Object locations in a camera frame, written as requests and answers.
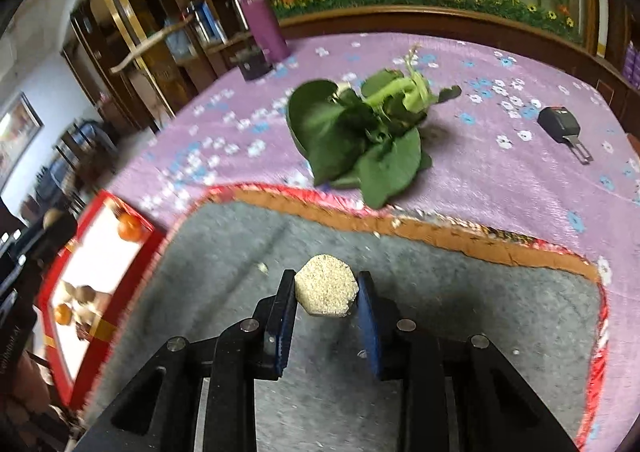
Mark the wooden chair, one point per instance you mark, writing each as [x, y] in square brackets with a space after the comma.
[151, 55]

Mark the black car key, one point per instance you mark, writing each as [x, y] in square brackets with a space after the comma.
[562, 126]

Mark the purple thermos bottle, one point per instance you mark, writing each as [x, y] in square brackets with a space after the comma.
[265, 29]

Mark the black round mount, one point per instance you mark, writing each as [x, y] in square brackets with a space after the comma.
[252, 63]

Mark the grey felt mat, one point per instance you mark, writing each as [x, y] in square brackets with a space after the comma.
[538, 304]

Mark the green leafy vegetable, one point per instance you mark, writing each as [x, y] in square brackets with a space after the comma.
[368, 140]

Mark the framed painting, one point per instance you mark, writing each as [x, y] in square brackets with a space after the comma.
[19, 126]

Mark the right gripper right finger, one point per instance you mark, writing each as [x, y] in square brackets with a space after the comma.
[454, 396]

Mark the purple bottles on shelf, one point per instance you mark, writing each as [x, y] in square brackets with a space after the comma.
[631, 66]

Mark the brown longan back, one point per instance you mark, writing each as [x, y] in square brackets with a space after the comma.
[50, 217]

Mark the brown longan large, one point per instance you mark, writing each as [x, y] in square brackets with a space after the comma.
[85, 294]

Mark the red white tray box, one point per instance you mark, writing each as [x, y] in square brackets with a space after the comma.
[97, 257]

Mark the cream polygon block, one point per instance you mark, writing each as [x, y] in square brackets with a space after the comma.
[326, 286]

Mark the left hand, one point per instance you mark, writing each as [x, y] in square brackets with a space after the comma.
[28, 393]

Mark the orange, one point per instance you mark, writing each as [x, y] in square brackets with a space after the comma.
[130, 228]
[63, 314]

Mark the purple floral tablecloth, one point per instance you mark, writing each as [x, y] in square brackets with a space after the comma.
[492, 164]

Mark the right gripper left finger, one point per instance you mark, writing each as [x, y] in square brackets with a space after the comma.
[192, 393]

